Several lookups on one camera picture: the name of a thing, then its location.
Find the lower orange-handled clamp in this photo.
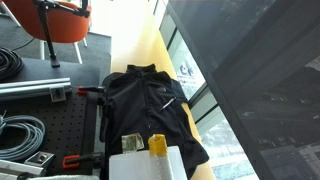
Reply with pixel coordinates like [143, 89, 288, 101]
[62, 152, 105, 169]

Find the orange chair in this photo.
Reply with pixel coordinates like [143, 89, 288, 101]
[3, 0, 92, 67]

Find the black perforated breadboard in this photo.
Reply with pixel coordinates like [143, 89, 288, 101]
[0, 93, 96, 175]

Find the white block with yellow tape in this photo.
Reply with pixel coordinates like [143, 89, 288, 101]
[109, 134, 187, 180]

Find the silver pocket zipper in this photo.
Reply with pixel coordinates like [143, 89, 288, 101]
[160, 97, 176, 111]

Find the black zip-up jersey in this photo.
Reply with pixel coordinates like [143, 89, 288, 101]
[100, 64, 209, 177]

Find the folded dollar bill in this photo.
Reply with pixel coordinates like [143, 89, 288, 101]
[121, 133, 144, 153]

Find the black camera tripod stand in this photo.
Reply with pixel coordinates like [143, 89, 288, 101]
[33, 0, 91, 68]

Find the aluminium extrusion rail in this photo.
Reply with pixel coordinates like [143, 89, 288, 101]
[0, 78, 72, 102]

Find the silver corner bracket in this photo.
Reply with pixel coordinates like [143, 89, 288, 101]
[24, 151, 55, 168]

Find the coiled black cable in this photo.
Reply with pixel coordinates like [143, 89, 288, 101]
[0, 46, 25, 81]

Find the orange-handled clamp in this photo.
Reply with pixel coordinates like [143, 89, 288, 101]
[62, 152, 105, 169]
[77, 86, 104, 95]

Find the coiled grey cable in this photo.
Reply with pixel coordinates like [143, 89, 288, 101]
[0, 114, 46, 162]

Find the upper orange-handled clamp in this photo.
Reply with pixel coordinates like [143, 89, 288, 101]
[77, 86, 104, 95]

